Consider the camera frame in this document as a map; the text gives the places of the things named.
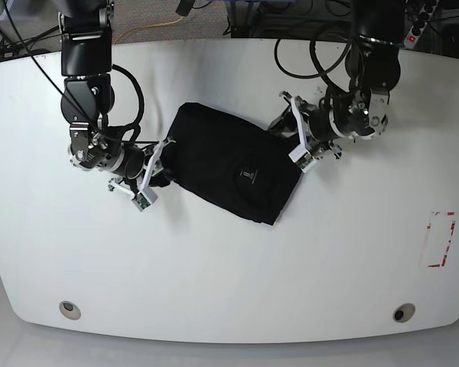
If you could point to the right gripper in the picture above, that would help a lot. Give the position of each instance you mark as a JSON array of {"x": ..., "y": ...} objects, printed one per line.
[{"x": 133, "y": 161}]

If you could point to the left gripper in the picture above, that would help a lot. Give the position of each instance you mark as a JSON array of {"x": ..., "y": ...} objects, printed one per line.
[{"x": 322, "y": 126}]

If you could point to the black T-shirt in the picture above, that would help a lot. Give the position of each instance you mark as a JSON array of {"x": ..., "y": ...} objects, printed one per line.
[{"x": 231, "y": 162}]

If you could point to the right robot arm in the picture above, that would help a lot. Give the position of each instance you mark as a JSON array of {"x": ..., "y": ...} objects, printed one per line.
[{"x": 88, "y": 97}]

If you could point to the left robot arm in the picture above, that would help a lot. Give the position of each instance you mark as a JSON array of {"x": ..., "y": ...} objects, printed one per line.
[{"x": 359, "y": 83}]

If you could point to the black box under table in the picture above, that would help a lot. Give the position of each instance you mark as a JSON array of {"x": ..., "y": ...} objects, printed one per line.
[{"x": 245, "y": 31}]

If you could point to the red tape marking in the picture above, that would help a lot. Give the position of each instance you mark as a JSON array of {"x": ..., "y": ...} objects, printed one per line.
[{"x": 438, "y": 237}]

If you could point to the white power strip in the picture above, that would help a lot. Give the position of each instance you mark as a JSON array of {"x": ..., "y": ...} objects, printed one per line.
[{"x": 418, "y": 14}]

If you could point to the left table grommet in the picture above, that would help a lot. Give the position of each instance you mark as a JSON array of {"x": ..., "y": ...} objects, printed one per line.
[{"x": 69, "y": 310}]

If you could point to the table grommet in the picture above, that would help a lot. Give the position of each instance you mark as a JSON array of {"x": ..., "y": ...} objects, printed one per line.
[
  {"x": 69, "y": 310},
  {"x": 404, "y": 313}
]

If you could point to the right table grommet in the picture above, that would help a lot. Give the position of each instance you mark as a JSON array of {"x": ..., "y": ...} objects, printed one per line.
[{"x": 404, "y": 313}]

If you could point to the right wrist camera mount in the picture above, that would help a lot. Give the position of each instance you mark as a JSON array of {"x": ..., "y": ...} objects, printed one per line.
[{"x": 141, "y": 195}]

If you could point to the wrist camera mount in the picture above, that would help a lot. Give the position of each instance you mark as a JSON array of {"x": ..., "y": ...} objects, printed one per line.
[
  {"x": 309, "y": 150},
  {"x": 141, "y": 195}
]

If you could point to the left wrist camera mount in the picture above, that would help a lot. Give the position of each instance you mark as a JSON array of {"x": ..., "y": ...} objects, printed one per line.
[{"x": 309, "y": 150}]

